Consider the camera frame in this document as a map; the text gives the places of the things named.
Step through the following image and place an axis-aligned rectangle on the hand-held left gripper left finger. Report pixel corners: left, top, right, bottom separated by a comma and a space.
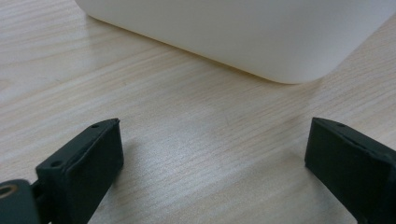
31, 117, 125, 224

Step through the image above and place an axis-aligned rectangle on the white plastic basin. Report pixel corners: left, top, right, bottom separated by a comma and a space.
74, 0, 396, 85

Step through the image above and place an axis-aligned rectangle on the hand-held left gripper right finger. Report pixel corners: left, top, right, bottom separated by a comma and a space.
304, 117, 396, 224

